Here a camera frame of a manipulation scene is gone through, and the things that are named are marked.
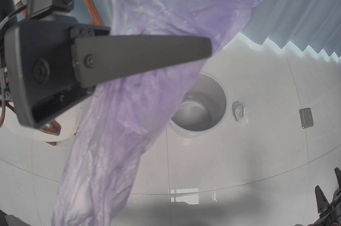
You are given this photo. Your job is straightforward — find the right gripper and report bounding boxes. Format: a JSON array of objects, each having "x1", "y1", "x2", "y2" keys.
[{"x1": 306, "y1": 168, "x2": 341, "y2": 226}]

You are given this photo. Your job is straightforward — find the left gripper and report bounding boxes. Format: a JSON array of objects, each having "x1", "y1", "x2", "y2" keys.
[{"x1": 3, "y1": 20, "x2": 94, "y2": 129}]

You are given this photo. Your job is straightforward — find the crumpled white paper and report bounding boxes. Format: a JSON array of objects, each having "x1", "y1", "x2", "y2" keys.
[{"x1": 232, "y1": 102, "x2": 249, "y2": 124}]

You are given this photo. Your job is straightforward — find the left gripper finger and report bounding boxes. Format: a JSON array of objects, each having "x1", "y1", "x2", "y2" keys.
[{"x1": 70, "y1": 26, "x2": 213, "y2": 88}]

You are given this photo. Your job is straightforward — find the purple plastic bag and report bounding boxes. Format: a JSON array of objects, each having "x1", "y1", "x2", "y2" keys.
[{"x1": 52, "y1": 0, "x2": 264, "y2": 226}]

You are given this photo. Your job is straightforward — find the white trash bin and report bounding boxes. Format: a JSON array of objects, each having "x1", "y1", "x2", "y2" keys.
[{"x1": 169, "y1": 72, "x2": 229, "y2": 139}]

